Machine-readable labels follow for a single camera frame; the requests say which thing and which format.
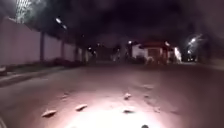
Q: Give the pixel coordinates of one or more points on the dark asphalt road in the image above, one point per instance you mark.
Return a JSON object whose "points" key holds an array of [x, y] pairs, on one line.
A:
{"points": [[100, 81]]}

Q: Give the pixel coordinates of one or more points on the small red-roofed building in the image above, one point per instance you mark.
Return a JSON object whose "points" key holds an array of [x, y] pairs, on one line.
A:
{"points": [[154, 51]]}

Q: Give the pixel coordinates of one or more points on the low bushes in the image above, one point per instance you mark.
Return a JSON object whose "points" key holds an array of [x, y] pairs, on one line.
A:
{"points": [[61, 62]]}

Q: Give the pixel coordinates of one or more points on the robot's own part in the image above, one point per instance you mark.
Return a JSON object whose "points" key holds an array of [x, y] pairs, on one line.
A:
{"points": [[145, 126]]}

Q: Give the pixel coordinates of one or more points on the scattered dry leaves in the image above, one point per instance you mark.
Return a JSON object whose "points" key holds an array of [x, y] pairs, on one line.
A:
{"points": [[49, 113]]}

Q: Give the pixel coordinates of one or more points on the pale concrete kerb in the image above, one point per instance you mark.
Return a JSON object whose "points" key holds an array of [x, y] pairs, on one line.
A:
{"points": [[23, 75]]}

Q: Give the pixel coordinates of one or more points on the long pale boundary wall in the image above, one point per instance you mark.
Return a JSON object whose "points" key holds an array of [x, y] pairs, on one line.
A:
{"points": [[20, 45]]}

